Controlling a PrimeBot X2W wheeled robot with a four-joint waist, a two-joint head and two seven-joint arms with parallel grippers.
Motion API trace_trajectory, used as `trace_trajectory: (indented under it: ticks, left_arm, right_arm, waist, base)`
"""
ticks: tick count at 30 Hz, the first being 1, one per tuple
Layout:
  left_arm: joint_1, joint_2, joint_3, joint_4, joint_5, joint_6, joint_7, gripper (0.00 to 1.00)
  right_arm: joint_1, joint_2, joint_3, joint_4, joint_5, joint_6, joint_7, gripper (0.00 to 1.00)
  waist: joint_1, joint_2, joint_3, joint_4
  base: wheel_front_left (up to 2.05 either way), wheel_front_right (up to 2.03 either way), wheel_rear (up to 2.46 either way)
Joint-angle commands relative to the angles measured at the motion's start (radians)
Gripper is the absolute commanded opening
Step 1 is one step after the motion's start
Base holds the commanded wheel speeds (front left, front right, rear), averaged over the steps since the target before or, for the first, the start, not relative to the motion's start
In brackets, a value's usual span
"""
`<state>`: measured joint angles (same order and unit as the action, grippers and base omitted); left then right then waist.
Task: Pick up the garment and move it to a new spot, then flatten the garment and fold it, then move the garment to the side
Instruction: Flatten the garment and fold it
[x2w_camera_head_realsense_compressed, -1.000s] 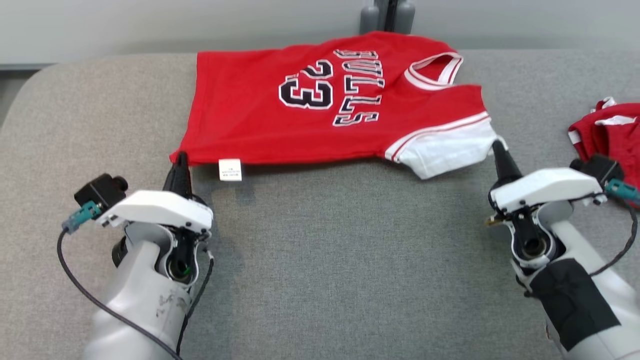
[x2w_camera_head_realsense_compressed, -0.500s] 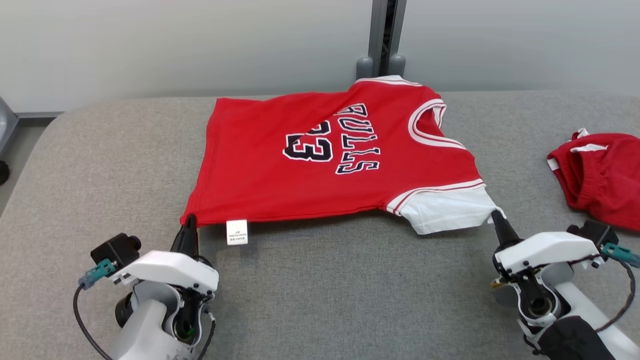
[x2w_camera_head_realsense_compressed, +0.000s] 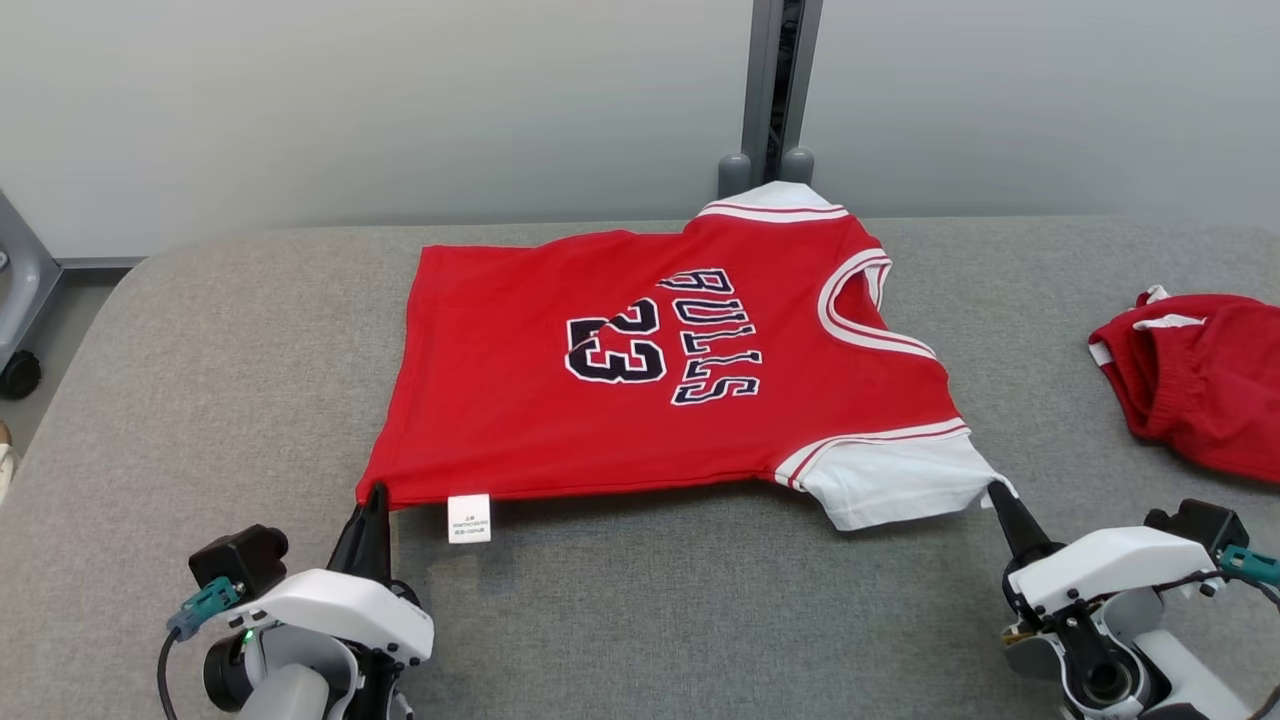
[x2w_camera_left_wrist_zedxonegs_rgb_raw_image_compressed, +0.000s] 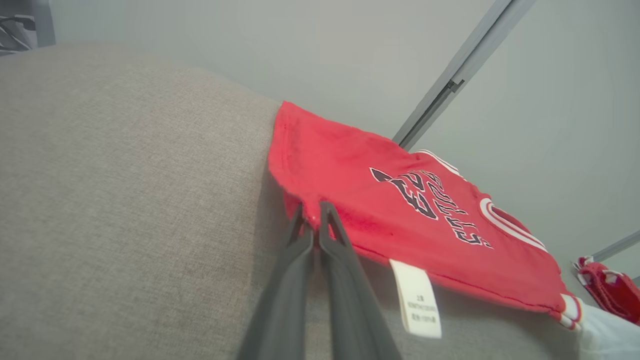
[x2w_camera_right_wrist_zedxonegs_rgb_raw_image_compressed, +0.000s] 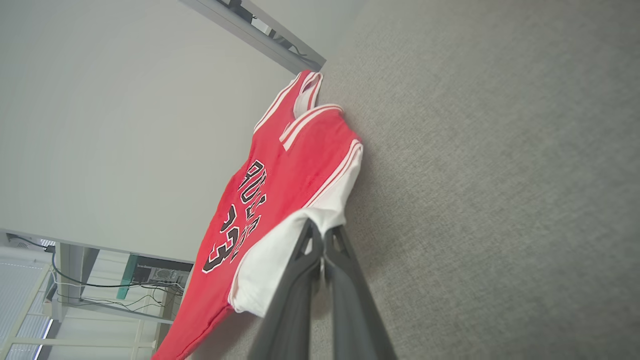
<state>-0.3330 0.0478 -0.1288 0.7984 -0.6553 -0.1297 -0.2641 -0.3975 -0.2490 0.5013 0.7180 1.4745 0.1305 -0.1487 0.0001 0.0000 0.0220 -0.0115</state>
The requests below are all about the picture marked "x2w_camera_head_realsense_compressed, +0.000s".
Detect teal right camera connector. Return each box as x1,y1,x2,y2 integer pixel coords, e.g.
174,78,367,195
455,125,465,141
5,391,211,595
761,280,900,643
1217,545,1280,589

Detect red shorts with white trim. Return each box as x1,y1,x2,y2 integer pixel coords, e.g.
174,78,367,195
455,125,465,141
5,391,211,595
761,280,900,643
1088,285,1280,484

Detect teal left camera connector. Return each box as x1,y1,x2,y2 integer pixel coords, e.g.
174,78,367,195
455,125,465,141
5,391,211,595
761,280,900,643
165,576,245,643

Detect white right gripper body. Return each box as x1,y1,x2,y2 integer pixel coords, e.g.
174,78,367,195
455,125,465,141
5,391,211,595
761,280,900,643
1002,526,1218,617

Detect grey metal caster leg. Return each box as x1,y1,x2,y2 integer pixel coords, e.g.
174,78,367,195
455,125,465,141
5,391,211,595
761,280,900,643
0,190,63,401

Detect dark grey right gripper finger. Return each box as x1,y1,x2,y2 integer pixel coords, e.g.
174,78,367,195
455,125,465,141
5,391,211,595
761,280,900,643
985,480,1067,570

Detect teal camera connector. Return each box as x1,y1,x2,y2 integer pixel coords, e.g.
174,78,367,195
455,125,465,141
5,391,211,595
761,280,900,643
165,576,245,643
1217,545,1280,589

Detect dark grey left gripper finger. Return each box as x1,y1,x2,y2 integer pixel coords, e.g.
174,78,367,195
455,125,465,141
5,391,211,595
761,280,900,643
372,483,394,583
328,484,378,583

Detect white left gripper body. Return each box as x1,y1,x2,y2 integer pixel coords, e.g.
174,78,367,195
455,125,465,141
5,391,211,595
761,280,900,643
240,568,437,720

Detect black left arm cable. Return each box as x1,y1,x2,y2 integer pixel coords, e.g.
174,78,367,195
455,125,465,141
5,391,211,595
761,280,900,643
155,625,186,720

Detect grey partition post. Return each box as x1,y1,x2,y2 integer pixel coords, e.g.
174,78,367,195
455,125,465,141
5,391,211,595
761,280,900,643
717,0,826,199

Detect red white Bulls jersey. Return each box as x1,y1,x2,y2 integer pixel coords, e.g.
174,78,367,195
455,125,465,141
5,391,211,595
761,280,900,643
356,181,1016,546

